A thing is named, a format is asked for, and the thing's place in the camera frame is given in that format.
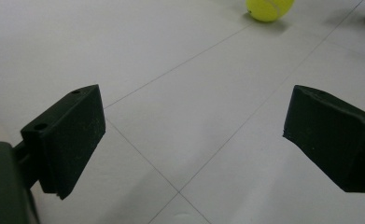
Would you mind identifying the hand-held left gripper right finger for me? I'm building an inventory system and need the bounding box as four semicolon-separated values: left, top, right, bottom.
283;84;365;193

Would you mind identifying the yellow tennis ball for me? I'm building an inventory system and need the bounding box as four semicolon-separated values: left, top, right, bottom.
245;0;296;23

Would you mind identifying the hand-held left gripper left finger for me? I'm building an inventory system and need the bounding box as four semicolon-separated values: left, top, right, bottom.
13;84;106;200

